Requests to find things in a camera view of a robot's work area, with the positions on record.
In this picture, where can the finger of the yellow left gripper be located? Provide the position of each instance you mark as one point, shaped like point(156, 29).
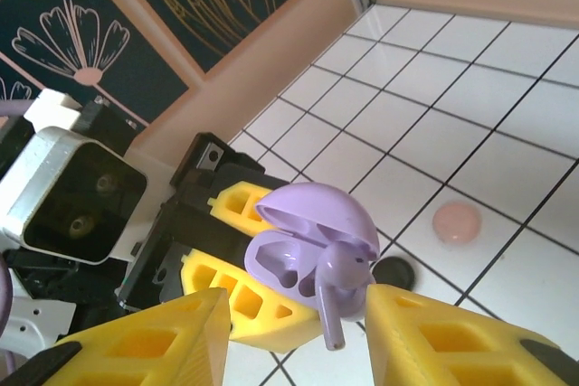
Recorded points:
point(271, 336)
point(244, 187)

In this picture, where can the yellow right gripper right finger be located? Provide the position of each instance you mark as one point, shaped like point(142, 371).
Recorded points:
point(452, 350)

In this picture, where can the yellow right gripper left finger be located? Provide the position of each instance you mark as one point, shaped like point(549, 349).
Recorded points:
point(135, 350)

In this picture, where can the purple earbud charging case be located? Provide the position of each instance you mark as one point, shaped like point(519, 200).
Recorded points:
point(325, 205)

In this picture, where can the black earbud charging case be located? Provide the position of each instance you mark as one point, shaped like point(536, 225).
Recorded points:
point(395, 270)

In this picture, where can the pink earbud charging case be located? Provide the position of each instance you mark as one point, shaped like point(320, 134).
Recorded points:
point(457, 222)

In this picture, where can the dark panel with pink flowers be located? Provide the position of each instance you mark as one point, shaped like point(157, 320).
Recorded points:
point(27, 6)

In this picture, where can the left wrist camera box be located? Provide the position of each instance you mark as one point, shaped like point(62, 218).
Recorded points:
point(72, 205)

